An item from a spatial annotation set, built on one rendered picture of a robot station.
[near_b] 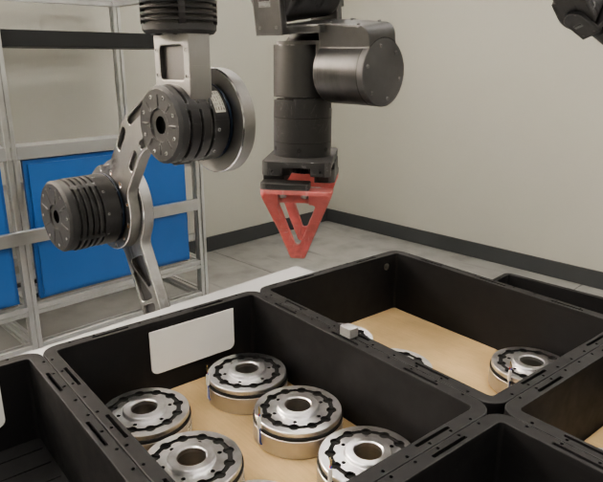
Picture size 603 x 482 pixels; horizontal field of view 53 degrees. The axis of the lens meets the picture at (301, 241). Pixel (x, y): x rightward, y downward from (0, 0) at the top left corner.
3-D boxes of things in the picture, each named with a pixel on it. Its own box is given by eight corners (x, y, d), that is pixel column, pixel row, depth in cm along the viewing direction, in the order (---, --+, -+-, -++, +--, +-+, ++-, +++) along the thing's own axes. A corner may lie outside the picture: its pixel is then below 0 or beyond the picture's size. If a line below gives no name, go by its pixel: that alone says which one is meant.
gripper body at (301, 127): (337, 164, 65) (339, 94, 63) (330, 183, 56) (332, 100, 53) (278, 163, 66) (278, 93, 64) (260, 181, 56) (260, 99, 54)
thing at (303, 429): (237, 408, 70) (236, 404, 70) (303, 381, 76) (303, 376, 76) (290, 449, 63) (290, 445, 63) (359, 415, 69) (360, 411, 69)
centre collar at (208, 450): (158, 458, 61) (157, 453, 61) (200, 440, 64) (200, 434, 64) (181, 484, 57) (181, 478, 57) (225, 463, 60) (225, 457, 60)
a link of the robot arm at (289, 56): (303, 34, 61) (260, 32, 57) (355, 33, 56) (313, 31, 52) (302, 104, 63) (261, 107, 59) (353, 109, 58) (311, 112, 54)
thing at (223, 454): (123, 460, 61) (122, 455, 61) (209, 424, 67) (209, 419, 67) (169, 515, 54) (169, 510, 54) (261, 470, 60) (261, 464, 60)
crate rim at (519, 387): (255, 303, 88) (254, 288, 87) (395, 262, 106) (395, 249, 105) (493, 429, 58) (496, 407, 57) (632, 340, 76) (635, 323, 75)
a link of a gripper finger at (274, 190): (335, 245, 64) (337, 158, 62) (329, 267, 58) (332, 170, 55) (272, 242, 65) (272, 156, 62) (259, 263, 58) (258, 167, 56)
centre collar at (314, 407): (268, 406, 70) (268, 402, 70) (301, 392, 73) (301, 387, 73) (294, 426, 66) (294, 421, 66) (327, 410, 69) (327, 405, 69)
